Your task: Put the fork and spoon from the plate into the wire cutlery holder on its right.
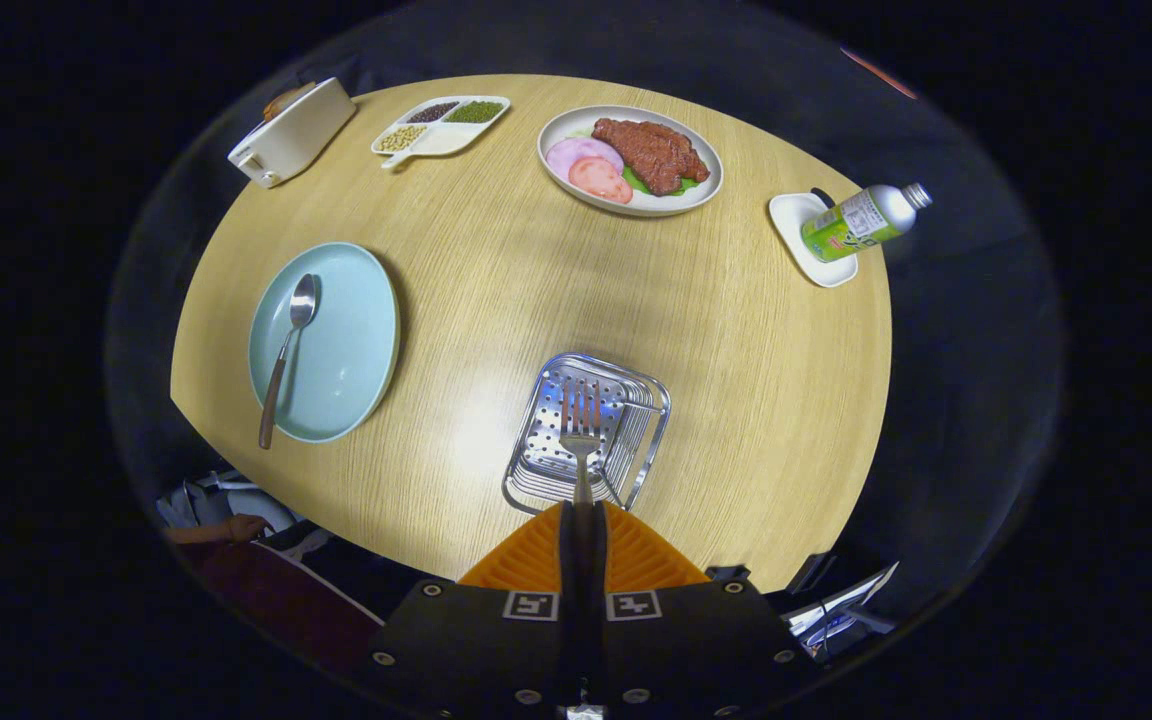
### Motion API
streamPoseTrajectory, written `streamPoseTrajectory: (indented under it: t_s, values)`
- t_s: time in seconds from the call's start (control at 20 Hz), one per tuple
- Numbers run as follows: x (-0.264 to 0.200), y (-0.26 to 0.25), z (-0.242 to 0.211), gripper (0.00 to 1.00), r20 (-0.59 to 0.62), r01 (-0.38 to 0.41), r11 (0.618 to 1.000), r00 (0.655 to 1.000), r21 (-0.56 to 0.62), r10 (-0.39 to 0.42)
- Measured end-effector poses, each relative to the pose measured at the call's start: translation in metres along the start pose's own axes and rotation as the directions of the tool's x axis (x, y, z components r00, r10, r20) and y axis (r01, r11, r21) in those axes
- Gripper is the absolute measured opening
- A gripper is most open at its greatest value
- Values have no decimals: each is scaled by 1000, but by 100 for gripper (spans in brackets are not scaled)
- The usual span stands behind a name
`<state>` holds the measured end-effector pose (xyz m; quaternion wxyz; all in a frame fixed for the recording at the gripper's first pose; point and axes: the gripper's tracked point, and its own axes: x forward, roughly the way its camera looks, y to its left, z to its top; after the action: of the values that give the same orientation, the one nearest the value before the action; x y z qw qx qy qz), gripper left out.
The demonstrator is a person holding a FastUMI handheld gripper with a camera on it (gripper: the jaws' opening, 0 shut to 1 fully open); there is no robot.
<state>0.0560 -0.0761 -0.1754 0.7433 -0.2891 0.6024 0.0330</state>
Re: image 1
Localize metal fork with brown handle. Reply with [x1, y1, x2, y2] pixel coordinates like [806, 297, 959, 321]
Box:
[558, 378, 605, 507]

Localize small white square dish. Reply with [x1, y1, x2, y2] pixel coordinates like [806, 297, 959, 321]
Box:
[769, 192, 859, 289]

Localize light blue plate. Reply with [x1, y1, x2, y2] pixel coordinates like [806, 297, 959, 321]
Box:
[248, 242, 402, 444]

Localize white divided dish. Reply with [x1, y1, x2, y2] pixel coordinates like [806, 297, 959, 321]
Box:
[371, 95, 512, 169]

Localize brown meat steak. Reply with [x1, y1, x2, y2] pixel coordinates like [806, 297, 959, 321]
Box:
[592, 118, 711, 196]

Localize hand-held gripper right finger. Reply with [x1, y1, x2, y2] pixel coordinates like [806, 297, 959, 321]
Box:
[584, 502, 819, 719]

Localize dark red cloth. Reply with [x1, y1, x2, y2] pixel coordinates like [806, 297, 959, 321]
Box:
[181, 538, 384, 673]

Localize pink red sausage slice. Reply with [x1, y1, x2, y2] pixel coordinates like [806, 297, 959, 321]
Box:
[568, 156, 634, 205]

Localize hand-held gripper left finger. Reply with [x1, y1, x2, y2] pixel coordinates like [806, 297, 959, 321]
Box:
[361, 502, 585, 719]

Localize pale pink ham slice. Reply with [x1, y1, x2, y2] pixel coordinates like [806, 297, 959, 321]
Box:
[546, 137, 625, 182]

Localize green lettuce leaf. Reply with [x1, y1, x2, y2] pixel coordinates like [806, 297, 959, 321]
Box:
[622, 165, 700, 198]

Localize white round food plate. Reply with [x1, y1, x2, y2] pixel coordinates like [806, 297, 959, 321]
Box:
[537, 105, 724, 218]

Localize white toaster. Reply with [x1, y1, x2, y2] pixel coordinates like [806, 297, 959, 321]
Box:
[227, 77, 358, 189]

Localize brown toast slices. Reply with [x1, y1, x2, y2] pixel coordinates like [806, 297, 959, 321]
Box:
[263, 82, 318, 121]

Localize metal spoon with brown handle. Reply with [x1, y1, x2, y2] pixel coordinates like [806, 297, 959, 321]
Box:
[258, 273, 319, 450]

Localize perforated metal basket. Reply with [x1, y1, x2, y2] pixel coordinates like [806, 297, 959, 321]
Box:
[502, 352, 672, 516]

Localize silver bottle with green label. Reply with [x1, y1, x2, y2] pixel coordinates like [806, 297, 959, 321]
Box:
[801, 182, 933, 264]

